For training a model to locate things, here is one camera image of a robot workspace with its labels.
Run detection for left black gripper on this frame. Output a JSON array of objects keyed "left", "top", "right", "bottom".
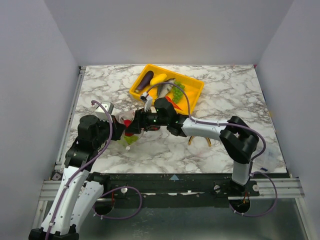
[{"left": 94, "top": 114, "right": 127, "bottom": 148}]

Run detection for red tomato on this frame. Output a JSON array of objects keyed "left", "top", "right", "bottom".
[{"left": 123, "top": 119, "right": 133, "bottom": 137}]

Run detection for green celery stalk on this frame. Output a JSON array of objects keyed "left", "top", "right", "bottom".
[{"left": 123, "top": 135, "right": 139, "bottom": 146}]

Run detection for clear zip top bag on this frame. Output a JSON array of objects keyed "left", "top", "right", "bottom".
[{"left": 115, "top": 110, "right": 144, "bottom": 151}]

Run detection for orange carrot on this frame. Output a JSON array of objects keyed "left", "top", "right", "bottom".
[{"left": 165, "top": 96, "right": 182, "bottom": 111}]

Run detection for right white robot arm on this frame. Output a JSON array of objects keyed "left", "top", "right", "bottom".
[{"left": 125, "top": 97, "right": 259, "bottom": 196}]

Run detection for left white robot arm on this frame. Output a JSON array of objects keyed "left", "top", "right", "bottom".
[{"left": 28, "top": 115, "right": 126, "bottom": 240}]

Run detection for small clear plastic bag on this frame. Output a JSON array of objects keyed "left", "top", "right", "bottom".
[{"left": 253, "top": 145, "right": 279, "bottom": 173}]

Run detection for purple eggplant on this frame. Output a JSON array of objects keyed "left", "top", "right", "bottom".
[{"left": 134, "top": 70, "right": 154, "bottom": 93}]

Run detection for grey toy fish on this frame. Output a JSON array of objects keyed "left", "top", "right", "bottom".
[{"left": 157, "top": 78, "right": 176, "bottom": 99}]

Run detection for green grape bunch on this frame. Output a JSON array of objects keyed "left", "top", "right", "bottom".
[{"left": 172, "top": 80, "right": 185, "bottom": 104}]

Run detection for yellow squash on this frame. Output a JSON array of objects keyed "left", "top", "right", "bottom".
[{"left": 150, "top": 73, "right": 167, "bottom": 86}]

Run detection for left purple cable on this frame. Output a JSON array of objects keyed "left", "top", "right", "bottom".
[{"left": 43, "top": 99, "right": 143, "bottom": 240}]

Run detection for purple cable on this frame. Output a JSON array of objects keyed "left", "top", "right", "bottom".
[
  {"left": 43, "top": 99, "right": 143, "bottom": 240},
  {"left": 147, "top": 82, "right": 278, "bottom": 218}
]

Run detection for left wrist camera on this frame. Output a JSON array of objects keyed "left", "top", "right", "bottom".
[{"left": 94, "top": 101, "right": 115, "bottom": 121}]

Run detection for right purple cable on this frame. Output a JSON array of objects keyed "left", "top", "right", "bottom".
[{"left": 147, "top": 82, "right": 278, "bottom": 218}]

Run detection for yellow handled pliers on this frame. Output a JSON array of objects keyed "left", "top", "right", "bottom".
[{"left": 188, "top": 136, "right": 212, "bottom": 148}]

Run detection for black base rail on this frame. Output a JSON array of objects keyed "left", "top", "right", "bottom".
[{"left": 51, "top": 169, "right": 261, "bottom": 210}]

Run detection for aluminium extrusion frame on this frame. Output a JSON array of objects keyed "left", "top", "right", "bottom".
[{"left": 27, "top": 66, "right": 311, "bottom": 240}]

